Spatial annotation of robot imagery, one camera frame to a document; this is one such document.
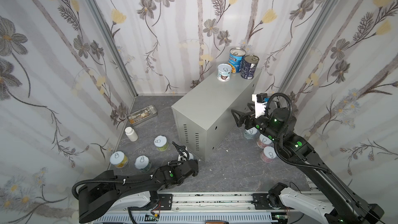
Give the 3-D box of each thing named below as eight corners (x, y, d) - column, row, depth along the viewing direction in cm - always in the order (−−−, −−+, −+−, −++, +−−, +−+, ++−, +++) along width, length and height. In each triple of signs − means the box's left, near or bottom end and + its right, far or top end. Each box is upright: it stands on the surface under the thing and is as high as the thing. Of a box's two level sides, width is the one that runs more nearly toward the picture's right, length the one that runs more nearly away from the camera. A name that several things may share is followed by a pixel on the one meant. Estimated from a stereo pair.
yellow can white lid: (112, 168, 86) (107, 164, 82) (117, 155, 91) (112, 151, 87) (126, 168, 86) (121, 164, 82) (130, 155, 91) (126, 151, 87)
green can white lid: (154, 151, 93) (152, 146, 88) (157, 139, 98) (154, 135, 93) (167, 151, 93) (165, 146, 89) (169, 139, 98) (167, 135, 93)
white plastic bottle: (129, 141, 97) (123, 133, 89) (131, 135, 100) (125, 126, 92) (136, 141, 97) (131, 133, 89) (138, 135, 100) (133, 126, 92)
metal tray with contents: (130, 126, 105) (129, 124, 103) (127, 117, 110) (126, 115, 108) (159, 113, 112) (158, 111, 110) (154, 106, 117) (154, 104, 115)
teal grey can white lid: (136, 172, 85) (132, 169, 80) (140, 159, 90) (136, 155, 85) (149, 172, 85) (146, 169, 80) (152, 159, 90) (149, 155, 85)
